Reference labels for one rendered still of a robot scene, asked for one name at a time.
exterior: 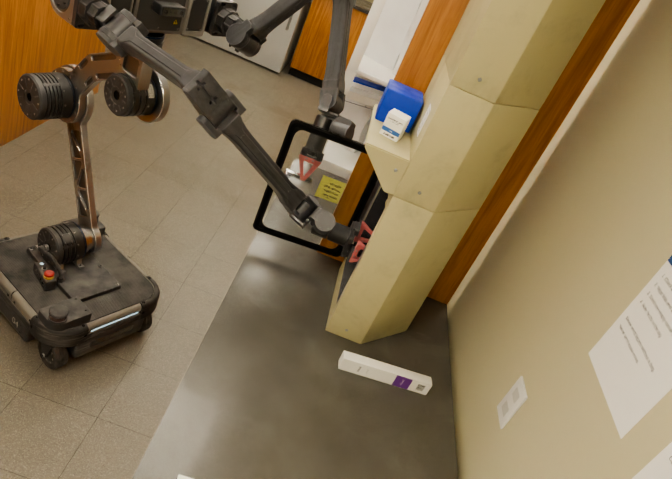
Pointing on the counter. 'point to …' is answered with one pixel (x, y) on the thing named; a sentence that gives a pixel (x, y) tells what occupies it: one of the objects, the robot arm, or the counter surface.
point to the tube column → (522, 34)
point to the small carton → (395, 125)
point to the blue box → (407, 98)
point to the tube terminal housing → (427, 208)
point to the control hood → (387, 155)
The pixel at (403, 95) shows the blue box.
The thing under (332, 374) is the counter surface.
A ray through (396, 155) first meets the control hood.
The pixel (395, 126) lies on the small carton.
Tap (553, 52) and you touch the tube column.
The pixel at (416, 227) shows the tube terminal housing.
